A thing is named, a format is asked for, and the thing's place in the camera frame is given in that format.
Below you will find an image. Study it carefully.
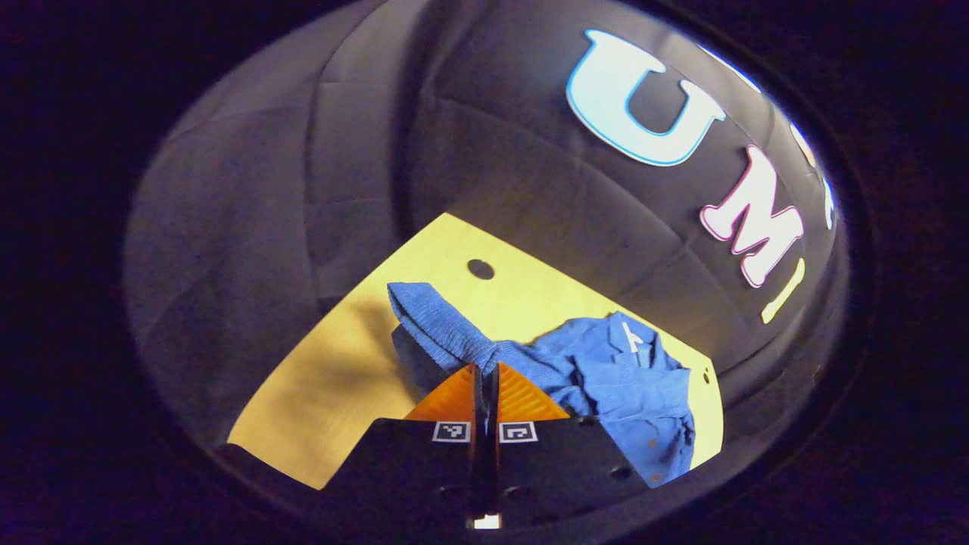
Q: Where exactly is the blue button shirt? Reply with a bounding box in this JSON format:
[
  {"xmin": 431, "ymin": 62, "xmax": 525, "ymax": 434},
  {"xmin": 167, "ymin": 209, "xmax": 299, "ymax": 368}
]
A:
[{"xmin": 386, "ymin": 282, "xmax": 697, "ymax": 489}]

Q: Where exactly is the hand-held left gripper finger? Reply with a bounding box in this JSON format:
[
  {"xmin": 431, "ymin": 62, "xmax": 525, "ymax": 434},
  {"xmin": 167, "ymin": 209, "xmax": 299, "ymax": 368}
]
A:
[
  {"xmin": 322, "ymin": 363, "xmax": 488, "ymax": 531},
  {"xmin": 487, "ymin": 362, "xmax": 652, "ymax": 531}
]

